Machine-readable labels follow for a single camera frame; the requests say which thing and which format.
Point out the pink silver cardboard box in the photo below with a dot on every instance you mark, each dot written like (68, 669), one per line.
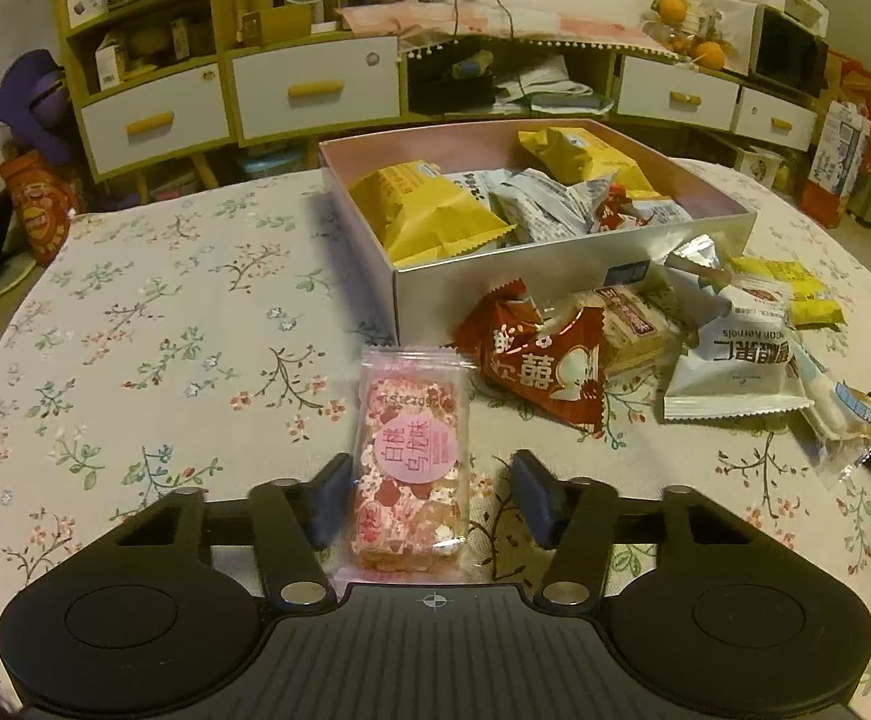
(443, 300)

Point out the white text-printed packet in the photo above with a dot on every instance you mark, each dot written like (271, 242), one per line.
(548, 210)

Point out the large yellow snack packet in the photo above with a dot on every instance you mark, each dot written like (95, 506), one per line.
(420, 217)

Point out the pink runner cloth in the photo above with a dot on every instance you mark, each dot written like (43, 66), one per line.
(555, 26)

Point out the clear biscuit packet brown label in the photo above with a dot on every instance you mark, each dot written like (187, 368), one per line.
(630, 322)

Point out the yellow wooden shelf cabinet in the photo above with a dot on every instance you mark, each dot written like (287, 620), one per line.
(228, 97)

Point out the dark red snack packet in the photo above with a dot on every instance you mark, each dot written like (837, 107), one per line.
(540, 367)

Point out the clear plastic storage bin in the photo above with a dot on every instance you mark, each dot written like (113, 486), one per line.
(274, 165)

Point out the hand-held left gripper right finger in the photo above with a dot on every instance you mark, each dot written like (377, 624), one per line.
(537, 499)

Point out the orange printed bag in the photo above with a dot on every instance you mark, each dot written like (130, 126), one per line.
(38, 210)

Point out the brown cardboard box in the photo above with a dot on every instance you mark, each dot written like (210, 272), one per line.
(278, 24)

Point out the purple plush toy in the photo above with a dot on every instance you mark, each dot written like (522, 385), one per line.
(30, 97)

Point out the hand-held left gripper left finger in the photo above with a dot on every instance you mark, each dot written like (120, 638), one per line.
(330, 499)

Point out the clear packet white bar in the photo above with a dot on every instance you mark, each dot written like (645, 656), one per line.
(833, 405)

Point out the small white carton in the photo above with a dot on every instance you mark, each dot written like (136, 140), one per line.
(109, 64)

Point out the long yellow wooden sideboard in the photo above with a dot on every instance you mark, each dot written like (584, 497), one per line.
(615, 82)

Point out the white nut packet black print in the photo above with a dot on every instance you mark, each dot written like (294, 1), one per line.
(735, 375)

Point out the small yellow packet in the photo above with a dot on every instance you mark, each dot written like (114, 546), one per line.
(795, 285)

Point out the pink flowered snack packet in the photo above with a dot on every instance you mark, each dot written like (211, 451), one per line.
(413, 465)

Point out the orange fruit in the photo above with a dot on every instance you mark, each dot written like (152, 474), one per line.
(710, 55)
(672, 7)

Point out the black electronic device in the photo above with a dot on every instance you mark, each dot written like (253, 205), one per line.
(450, 90)

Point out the red white candy packet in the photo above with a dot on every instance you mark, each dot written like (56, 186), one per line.
(615, 210)

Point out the black microwave oven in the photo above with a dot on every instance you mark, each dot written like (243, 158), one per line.
(784, 52)

